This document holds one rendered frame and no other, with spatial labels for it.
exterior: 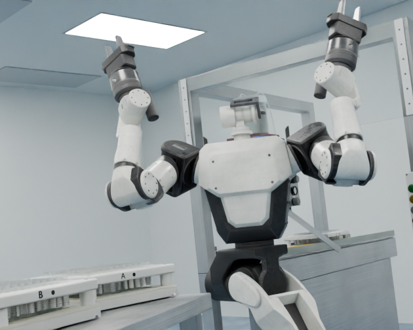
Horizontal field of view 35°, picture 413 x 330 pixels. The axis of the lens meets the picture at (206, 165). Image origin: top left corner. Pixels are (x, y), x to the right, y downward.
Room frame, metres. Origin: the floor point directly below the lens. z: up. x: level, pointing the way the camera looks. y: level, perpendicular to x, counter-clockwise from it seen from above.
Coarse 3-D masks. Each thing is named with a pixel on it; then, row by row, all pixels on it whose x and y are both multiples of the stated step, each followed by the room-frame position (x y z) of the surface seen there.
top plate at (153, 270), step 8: (168, 264) 1.46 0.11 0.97; (112, 272) 1.34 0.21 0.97; (120, 272) 1.35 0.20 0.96; (128, 272) 1.37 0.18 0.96; (136, 272) 1.38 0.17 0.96; (144, 272) 1.40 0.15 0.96; (152, 272) 1.41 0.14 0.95; (160, 272) 1.43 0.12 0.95; (168, 272) 1.45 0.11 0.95; (104, 280) 1.32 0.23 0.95; (112, 280) 1.33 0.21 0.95; (120, 280) 1.35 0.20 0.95
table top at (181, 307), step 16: (144, 304) 1.35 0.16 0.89; (160, 304) 1.32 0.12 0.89; (176, 304) 1.29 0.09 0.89; (192, 304) 1.35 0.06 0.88; (208, 304) 1.45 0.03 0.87; (96, 320) 1.17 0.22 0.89; (112, 320) 1.15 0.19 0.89; (128, 320) 1.13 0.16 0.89; (144, 320) 1.14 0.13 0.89; (160, 320) 1.20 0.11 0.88; (176, 320) 1.27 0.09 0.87
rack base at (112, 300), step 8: (144, 288) 1.44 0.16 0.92; (152, 288) 1.42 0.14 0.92; (160, 288) 1.43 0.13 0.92; (168, 288) 1.45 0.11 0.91; (176, 288) 1.47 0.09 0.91; (104, 296) 1.35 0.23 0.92; (112, 296) 1.33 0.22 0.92; (120, 296) 1.35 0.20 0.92; (128, 296) 1.36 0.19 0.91; (136, 296) 1.38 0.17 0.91; (144, 296) 1.39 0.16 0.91; (152, 296) 1.41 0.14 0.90; (160, 296) 1.43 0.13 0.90; (168, 296) 1.45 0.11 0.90; (104, 304) 1.31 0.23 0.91; (112, 304) 1.33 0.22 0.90; (120, 304) 1.34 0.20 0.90; (128, 304) 1.36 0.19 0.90
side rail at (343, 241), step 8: (384, 232) 3.62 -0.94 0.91; (392, 232) 3.71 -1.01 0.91; (336, 240) 3.13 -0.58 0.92; (344, 240) 3.20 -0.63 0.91; (352, 240) 3.27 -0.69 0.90; (360, 240) 3.35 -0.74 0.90; (288, 248) 2.76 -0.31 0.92; (296, 248) 2.82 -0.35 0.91; (304, 248) 2.87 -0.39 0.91; (312, 248) 2.93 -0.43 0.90; (320, 248) 2.99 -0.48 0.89
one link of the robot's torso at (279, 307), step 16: (240, 272) 1.92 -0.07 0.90; (288, 272) 1.97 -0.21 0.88; (240, 288) 1.90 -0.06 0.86; (256, 288) 1.86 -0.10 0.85; (288, 288) 1.97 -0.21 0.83; (304, 288) 1.92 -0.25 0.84; (256, 304) 1.85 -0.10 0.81; (272, 304) 1.81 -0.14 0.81; (288, 304) 1.90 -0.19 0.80; (304, 304) 1.88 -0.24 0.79; (256, 320) 1.87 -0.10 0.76; (272, 320) 1.83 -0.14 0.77; (288, 320) 1.79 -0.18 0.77; (304, 320) 1.89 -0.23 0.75; (320, 320) 1.85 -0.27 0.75
